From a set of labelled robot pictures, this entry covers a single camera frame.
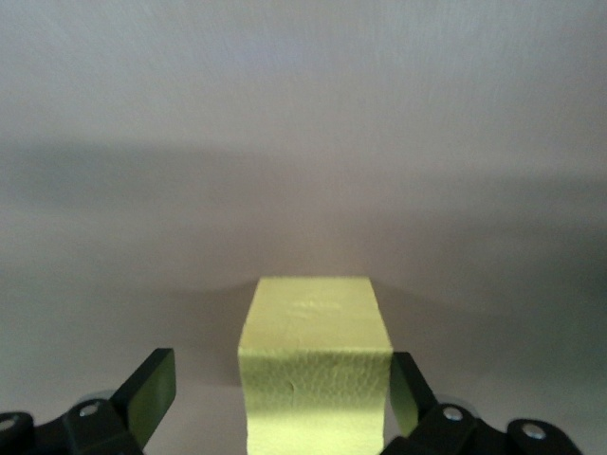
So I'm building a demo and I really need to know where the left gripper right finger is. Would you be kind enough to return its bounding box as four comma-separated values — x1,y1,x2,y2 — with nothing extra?
381,351,583,455

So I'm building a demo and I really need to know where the yellow foam cube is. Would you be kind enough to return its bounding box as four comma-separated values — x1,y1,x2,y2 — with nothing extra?
235,276,394,455

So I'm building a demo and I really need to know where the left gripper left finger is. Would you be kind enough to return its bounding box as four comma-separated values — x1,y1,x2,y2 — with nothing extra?
0,348,177,455

